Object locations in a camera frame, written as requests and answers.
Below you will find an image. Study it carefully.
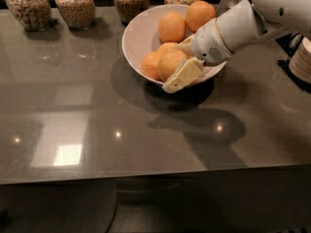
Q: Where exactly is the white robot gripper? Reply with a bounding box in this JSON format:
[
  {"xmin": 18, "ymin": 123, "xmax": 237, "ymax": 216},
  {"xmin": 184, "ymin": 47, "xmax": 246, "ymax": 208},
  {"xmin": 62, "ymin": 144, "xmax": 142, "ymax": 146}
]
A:
[{"xmin": 162, "ymin": 18, "xmax": 233, "ymax": 93}]

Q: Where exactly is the left lower orange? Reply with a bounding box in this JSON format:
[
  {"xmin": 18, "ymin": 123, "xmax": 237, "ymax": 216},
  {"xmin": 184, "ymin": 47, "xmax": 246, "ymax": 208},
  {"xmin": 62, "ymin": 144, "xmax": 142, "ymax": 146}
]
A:
[{"xmin": 141, "ymin": 51, "xmax": 161, "ymax": 81}]

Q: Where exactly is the middle hidden orange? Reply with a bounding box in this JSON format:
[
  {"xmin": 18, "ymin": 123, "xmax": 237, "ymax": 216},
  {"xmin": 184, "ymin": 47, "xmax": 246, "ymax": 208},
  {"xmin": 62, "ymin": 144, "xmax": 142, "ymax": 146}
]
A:
[{"xmin": 157, "ymin": 42, "xmax": 177, "ymax": 53}]

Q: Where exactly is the top right orange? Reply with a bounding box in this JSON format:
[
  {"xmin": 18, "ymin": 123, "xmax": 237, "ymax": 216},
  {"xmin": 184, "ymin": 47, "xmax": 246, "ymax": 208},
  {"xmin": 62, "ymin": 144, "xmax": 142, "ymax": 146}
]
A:
[{"xmin": 186, "ymin": 1, "xmax": 216, "ymax": 32}]

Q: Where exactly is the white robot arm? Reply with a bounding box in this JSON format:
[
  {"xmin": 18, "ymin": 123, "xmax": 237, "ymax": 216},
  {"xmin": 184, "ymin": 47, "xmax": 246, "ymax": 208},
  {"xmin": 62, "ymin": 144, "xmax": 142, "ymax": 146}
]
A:
[{"xmin": 162, "ymin": 0, "xmax": 311, "ymax": 93}]

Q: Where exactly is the white ceramic bowl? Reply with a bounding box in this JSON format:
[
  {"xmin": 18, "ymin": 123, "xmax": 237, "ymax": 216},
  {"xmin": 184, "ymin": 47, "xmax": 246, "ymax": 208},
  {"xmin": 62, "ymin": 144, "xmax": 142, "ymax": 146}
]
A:
[{"xmin": 121, "ymin": 4, "xmax": 227, "ymax": 86}]

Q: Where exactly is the leftmost glass grain jar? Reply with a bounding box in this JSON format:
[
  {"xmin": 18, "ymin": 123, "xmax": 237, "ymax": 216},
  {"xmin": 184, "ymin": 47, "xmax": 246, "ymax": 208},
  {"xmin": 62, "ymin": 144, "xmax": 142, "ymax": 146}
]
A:
[{"xmin": 5, "ymin": 0, "xmax": 52, "ymax": 32}]

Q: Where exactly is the large orange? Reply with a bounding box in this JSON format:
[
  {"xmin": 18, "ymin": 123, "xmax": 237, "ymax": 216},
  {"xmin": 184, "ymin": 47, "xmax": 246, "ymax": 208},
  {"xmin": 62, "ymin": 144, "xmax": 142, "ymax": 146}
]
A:
[{"xmin": 157, "ymin": 50, "xmax": 189, "ymax": 82}]

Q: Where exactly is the white ribbed container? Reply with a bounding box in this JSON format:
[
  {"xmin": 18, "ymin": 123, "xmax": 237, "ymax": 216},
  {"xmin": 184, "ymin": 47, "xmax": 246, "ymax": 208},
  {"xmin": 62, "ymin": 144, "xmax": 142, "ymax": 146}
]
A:
[{"xmin": 289, "ymin": 38, "xmax": 311, "ymax": 83}]

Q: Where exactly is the top left orange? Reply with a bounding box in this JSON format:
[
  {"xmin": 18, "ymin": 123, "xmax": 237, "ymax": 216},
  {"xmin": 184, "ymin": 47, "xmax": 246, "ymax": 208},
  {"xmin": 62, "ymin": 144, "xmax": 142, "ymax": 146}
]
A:
[{"xmin": 157, "ymin": 12, "xmax": 187, "ymax": 43}]

